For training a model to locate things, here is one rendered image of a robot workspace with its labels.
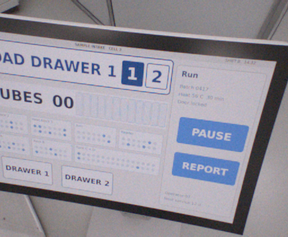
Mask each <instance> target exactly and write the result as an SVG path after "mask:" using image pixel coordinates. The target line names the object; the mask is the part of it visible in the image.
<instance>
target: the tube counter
mask: <svg viewBox="0 0 288 237"><path fill-rule="evenodd" d="M50 92H51V113H54V114H62V115H69V116H76V117H83V118H87V119H97V120H104V121H110V122H121V123H125V124H132V125H139V126H149V127H153V128H160V129H166V124H167V117H168V106H169V102H160V101H155V100H148V99H141V98H130V97H125V96H118V95H110V94H102V93H91V92H87V91H79V90H71V89H64V88H59V87H50Z"/></svg>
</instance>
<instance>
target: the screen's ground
mask: <svg viewBox="0 0 288 237"><path fill-rule="evenodd" d="M0 40H10V41H20V42H26V43H34V44H39V45H48V46H58V47H67V48H72V49H81V50H90V51H99V52H108V53H113V54H127V55H136V56H145V57H150V58H159V59H161V58H163V59H173V60H174V67H173V78H172V86H171V93H170V96H168V95H160V94H149V93H141V92H136V91H129V90H122V89H110V88H105V87H97V86H90V85H82V84H70V83H65V82H58V81H50V80H42V79H37V78H29V77H21V76H13V75H8V74H0V111H7V112H15V113H25V114H30V115H37V116H43V117H50V118H55V119H65V120H72V121H78V122H88V123H93V124H100V125H106V126H116V127H120V128H127V129H134V130H144V131H150V132H154V133H161V134H165V136H164V147H163V155H162V162H161V167H160V177H153V176H150V175H144V174H138V173H130V172H124V171H120V170H114V169H105V168H100V167H96V166H87V165H81V164H75V163H66V162H62V161H56V160H47V159H41V158H37V157H31V156H30V157H28V156H22V155H16V154H13V153H3V152H0V182H2V183H4V182H5V183H10V184H14V185H22V186H29V187H36V188H42V189H46V190H54V191H60V192H68V193H72V194H77V195H82V196H84V195H85V196H91V197H94V198H99V199H108V200H113V201H118V202H122V203H130V204H135V205H140V206H144V207H149V208H158V209H163V210H168V211H171V212H177V213H182V214H188V215H191V216H197V217H202V218H208V219H212V220H217V221H223V222H228V223H232V222H233V218H234V215H235V209H236V207H237V203H238V198H239V194H240V191H241V188H242V182H243V179H244V176H245V171H246V168H247V164H248V161H249V158H250V152H251V149H252V145H253V143H254V138H255V134H256V131H257V128H258V124H259V121H260V115H261V112H262V109H263V106H264V102H265V99H266V96H267V93H268V89H269V85H270V82H271V79H272V76H273V72H274V68H275V66H276V63H277V62H269V61H263V60H249V59H240V58H225V57H219V56H210V55H206V56H205V55H196V54H187V53H177V52H167V51H158V50H149V49H135V48H130V47H121V46H111V45H102V44H97V43H87V42H78V41H69V40H63V39H53V38H44V37H34V36H25V35H19V34H14V33H5V32H0ZM50 87H59V88H64V89H71V90H79V91H87V92H91V93H102V94H110V95H118V96H125V97H130V98H141V99H148V100H155V101H160V102H169V106H168V117H167V124H166V129H160V128H153V127H149V126H139V125H132V124H125V123H121V122H110V121H104V120H97V119H93V118H83V117H76V116H69V115H62V114H54V113H51V92H50ZM180 116H182V117H189V118H194V119H204V120H212V121H219V122H227V123H235V124H242V125H250V128H249V131H248V135H247V140H246V144H245V148H244V150H243V153H240V152H234V151H227V150H217V149H213V148H206V147H199V146H193V145H189V144H182V143H176V138H177V128H178V122H179V118H180ZM174 152H184V153H190V154H195V155H201V156H208V157H214V158H218V159H228V160H234V161H241V163H240V166H239V172H238V175H237V179H236V182H235V186H230V185H224V184H220V183H214V182H208V181H199V180H195V179H189V178H183V177H178V176H173V175H171V172H172V165H173V155H174ZM1 155H4V156H10V157H16V158H23V159H29V160H35V161H44V162H48V163H52V164H53V183H54V185H53V186H51V185H43V184H39V183H33V182H24V181H19V180H13V179H7V178H3V173H2V166H1V165H2V162H1ZM61 164H63V165H69V166H75V167H82V168H87V169H93V170H102V171H105V172H111V173H114V182H113V193H112V196H110V195H105V194H96V193H93V192H88V191H80V190H74V189H70V188H65V187H64V188H62V187H61Z"/></svg>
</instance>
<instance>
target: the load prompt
mask: <svg viewBox="0 0 288 237"><path fill-rule="evenodd" d="M173 67H174V60H173V59H163V58H161V59H159V58H150V57H145V56H136V55H127V54H113V53H108V52H99V51H90V50H81V49H72V48H67V47H58V46H48V45H39V44H34V43H26V42H20V41H10V40H5V39H0V74H8V75H13V76H21V77H29V78H37V79H42V80H50V81H58V82H65V83H70V84H82V85H90V86H97V87H105V88H110V89H122V90H129V91H136V92H141V93H149V94H160V95H168V96H170V93H171V86H172V78H173Z"/></svg>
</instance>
